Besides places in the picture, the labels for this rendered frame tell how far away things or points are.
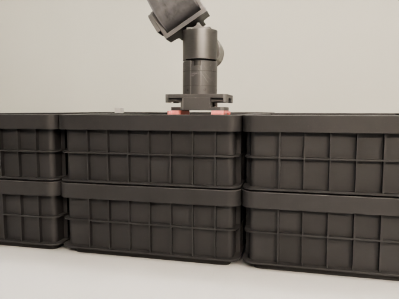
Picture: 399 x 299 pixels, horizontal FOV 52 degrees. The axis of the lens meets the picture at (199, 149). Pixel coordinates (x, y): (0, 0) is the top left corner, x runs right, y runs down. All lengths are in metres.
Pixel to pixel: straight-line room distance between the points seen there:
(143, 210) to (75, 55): 3.99
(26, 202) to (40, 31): 4.12
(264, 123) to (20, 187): 0.42
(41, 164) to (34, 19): 4.17
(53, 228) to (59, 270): 0.10
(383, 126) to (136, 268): 0.40
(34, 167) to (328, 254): 0.48
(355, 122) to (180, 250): 0.32
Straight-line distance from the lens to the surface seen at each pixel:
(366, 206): 0.60
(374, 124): 0.59
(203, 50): 0.67
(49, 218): 0.73
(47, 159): 0.72
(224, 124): 0.59
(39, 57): 4.78
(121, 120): 0.64
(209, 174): 0.62
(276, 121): 0.58
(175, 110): 0.69
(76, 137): 0.69
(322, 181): 0.60
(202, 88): 0.66
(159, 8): 0.70
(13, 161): 0.76
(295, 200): 0.60
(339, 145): 0.60
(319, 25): 4.18
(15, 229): 0.79
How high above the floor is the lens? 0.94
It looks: 5 degrees down
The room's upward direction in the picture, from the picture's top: straight up
